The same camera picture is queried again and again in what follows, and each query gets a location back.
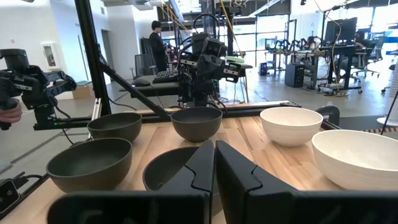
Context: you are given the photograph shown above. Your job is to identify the black workstation desk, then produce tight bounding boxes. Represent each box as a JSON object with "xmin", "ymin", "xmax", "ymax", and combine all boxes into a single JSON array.
[{"xmin": 318, "ymin": 45, "xmax": 364, "ymax": 94}]

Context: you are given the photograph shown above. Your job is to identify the cardboard box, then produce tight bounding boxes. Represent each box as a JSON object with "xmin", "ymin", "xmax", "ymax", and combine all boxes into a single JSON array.
[{"xmin": 72, "ymin": 84, "xmax": 94, "ymax": 100}]

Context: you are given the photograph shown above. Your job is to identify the black computer monitor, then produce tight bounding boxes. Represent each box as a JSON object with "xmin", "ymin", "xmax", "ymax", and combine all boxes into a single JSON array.
[{"xmin": 324, "ymin": 17, "xmax": 358, "ymax": 44}]

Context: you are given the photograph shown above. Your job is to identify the person's hand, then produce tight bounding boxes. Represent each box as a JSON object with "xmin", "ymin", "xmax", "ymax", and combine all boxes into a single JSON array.
[{"xmin": 0, "ymin": 102, "xmax": 23, "ymax": 124}]

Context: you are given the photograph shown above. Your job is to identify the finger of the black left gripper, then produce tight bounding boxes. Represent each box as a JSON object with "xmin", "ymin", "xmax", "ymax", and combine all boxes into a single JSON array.
[
  {"xmin": 178, "ymin": 57, "xmax": 198, "ymax": 82},
  {"xmin": 223, "ymin": 62, "xmax": 242, "ymax": 83}
]

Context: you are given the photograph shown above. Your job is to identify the black office chair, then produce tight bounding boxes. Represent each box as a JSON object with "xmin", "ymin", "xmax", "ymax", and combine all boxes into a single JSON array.
[{"xmin": 353, "ymin": 35, "xmax": 385, "ymax": 78}]

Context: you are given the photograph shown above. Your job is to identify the black table-level camera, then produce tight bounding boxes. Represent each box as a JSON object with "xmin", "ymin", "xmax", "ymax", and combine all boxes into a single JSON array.
[{"xmin": 0, "ymin": 179, "xmax": 21, "ymax": 214}]

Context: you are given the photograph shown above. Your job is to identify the white ribbed bowl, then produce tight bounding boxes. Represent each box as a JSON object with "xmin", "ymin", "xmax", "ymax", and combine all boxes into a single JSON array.
[
  {"xmin": 259, "ymin": 106, "xmax": 324, "ymax": 147},
  {"xmin": 311, "ymin": 129, "xmax": 398, "ymax": 192}
]

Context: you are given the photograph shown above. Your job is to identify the grey mesh office chair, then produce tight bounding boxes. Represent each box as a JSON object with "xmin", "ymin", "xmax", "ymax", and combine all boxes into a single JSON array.
[{"xmin": 129, "ymin": 54, "xmax": 158, "ymax": 81}]

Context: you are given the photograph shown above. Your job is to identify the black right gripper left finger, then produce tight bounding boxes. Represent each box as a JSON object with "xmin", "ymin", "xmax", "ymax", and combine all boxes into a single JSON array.
[{"xmin": 46, "ymin": 139, "xmax": 216, "ymax": 224}]

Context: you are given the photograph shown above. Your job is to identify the black keyboard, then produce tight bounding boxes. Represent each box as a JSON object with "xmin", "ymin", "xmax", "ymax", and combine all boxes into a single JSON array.
[{"xmin": 152, "ymin": 70, "xmax": 180, "ymax": 84}]

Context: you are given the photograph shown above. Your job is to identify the dark grey bowl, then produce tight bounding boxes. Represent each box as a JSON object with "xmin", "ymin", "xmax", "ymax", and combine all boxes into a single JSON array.
[
  {"xmin": 87, "ymin": 112, "xmax": 143, "ymax": 143},
  {"xmin": 142, "ymin": 146, "xmax": 200, "ymax": 192},
  {"xmin": 170, "ymin": 106, "xmax": 223, "ymax": 143},
  {"xmin": 45, "ymin": 137, "xmax": 134, "ymax": 194}
]

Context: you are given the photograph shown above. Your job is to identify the person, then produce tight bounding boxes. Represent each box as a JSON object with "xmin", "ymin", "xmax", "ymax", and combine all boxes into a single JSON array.
[
  {"xmin": 303, "ymin": 35, "xmax": 318, "ymax": 52},
  {"xmin": 148, "ymin": 20, "xmax": 169, "ymax": 73},
  {"xmin": 354, "ymin": 30, "xmax": 376, "ymax": 50}
]

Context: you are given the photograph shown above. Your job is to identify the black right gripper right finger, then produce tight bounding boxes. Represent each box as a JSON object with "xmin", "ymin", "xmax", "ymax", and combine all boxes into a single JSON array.
[{"xmin": 216, "ymin": 139, "xmax": 398, "ymax": 224}]

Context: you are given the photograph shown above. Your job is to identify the white fire extinguisher cabinet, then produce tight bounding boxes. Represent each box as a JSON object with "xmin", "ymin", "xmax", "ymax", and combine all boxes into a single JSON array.
[{"xmin": 40, "ymin": 42, "xmax": 60, "ymax": 71}]

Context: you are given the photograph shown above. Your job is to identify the black computer tower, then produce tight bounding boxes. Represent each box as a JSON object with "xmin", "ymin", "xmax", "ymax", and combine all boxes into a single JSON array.
[{"xmin": 284, "ymin": 63, "xmax": 305, "ymax": 88}]

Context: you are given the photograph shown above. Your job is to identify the black computer mouse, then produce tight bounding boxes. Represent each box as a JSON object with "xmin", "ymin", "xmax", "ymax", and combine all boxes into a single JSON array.
[{"xmin": 132, "ymin": 78, "xmax": 152, "ymax": 87}]

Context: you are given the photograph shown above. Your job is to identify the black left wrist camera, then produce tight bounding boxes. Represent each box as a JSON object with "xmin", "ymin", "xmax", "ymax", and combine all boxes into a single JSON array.
[{"xmin": 201, "ymin": 37, "xmax": 228, "ymax": 58}]

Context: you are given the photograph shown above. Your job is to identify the white tower stand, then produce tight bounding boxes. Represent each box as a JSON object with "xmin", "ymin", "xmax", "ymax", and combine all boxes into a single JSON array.
[{"xmin": 376, "ymin": 58, "xmax": 398, "ymax": 127}]

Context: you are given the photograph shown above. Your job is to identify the black table clamp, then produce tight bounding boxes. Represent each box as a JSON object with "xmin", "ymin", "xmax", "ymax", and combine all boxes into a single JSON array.
[{"xmin": 315, "ymin": 105, "xmax": 341, "ymax": 127}]

